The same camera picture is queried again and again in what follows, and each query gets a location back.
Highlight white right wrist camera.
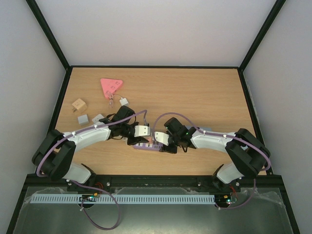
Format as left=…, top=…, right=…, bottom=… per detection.
left=153, top=132, right=169, bottom=146

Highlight purple power strip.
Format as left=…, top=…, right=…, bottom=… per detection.
left=133, top=142, right=163, bottom=152

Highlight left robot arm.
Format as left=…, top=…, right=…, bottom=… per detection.
left=32, top=106, right=151, bottom=184

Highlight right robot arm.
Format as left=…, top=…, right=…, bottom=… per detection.
left=153, top=117, right=271, bottom=191

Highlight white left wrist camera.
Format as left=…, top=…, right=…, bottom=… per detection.
left=134, top=125, right=151, bottom=137

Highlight light blue cable duct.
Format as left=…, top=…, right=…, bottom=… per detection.
left=30, top=194, right=215, bottom=205

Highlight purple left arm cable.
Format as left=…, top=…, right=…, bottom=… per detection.
left=36, top=109, right=148, bottom=230

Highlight light blue power strip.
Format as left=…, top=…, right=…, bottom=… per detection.
left=186, top=125, right=212, bottom=131

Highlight white cube plug red pattern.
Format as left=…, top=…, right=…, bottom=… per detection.
left=92, top=114, right=104, bottom=123

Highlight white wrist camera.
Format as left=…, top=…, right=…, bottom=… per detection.
left=134, top=125, right=151, bottom=137
left=153, top=132, right=169, bottom=146

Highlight white 66W USB charger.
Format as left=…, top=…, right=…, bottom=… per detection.
left=78, top=114, right=89, bottom=126

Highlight pink triangular power strip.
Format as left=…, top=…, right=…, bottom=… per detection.
left=100, top=78, right=123, bottom=99

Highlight beige dragon cube plug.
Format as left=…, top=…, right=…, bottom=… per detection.
left=72, top=98, right=88, bottom=113

